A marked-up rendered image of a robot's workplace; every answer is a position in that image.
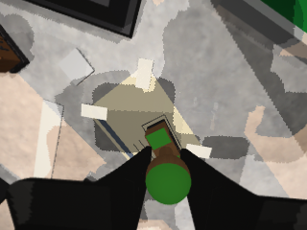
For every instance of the beige inspection card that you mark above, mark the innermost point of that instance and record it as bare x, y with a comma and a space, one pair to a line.
139, 101

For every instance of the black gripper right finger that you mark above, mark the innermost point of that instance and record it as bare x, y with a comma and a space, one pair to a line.
218, 203

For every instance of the brown rubber stamp with red ends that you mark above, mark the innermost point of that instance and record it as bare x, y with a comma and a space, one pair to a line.
12, 59

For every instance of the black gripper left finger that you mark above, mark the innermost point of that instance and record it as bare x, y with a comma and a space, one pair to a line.
113, 202

